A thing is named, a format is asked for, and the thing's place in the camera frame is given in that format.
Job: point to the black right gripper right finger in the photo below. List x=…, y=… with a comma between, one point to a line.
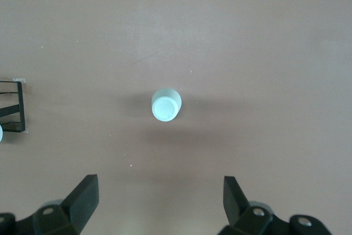
x=236, y=204

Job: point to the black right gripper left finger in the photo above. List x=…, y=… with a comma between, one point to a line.
x=79, y=204

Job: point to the pale green cup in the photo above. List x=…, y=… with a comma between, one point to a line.
x=165, y=108

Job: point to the grey cup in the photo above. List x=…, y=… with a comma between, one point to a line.
x=1, y=133

